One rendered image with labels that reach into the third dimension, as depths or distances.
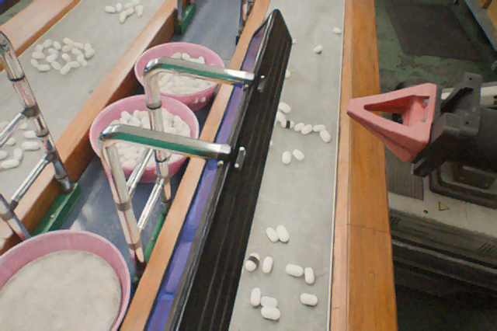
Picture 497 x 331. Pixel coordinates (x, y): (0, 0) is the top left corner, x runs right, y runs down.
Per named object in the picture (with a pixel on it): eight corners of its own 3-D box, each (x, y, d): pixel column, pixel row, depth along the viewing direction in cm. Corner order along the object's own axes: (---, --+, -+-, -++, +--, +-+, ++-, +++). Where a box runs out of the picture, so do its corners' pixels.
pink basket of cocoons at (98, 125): (195, 118, 112) (194, 92, 104) (203, 188, 94) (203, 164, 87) (102, 123, 107) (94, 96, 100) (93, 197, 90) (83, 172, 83)
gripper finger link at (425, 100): (330, 155, 40) (418, 178, 39) (346, 123, 34) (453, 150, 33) (342, 103, 43) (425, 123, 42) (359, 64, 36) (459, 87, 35)
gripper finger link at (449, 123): (335, 145, 38) (429, 169, 37) (353, 109, 32) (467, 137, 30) (347, 92, 41) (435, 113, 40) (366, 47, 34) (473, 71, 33)
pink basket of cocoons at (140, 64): (231, 75, 127) (233, 51, 120) (211, 127, 109) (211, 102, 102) (156, 61, 129) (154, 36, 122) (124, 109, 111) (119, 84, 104)
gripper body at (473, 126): (405, 175, 40) (477, 193, 39) (454, 130, 30) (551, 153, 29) (412, 123, 42) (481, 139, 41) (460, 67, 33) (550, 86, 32)
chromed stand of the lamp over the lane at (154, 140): (243, 228, 88) (268, 67, 54) (223, 312, 74) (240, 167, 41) (166, 210, 89) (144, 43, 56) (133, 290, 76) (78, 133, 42)
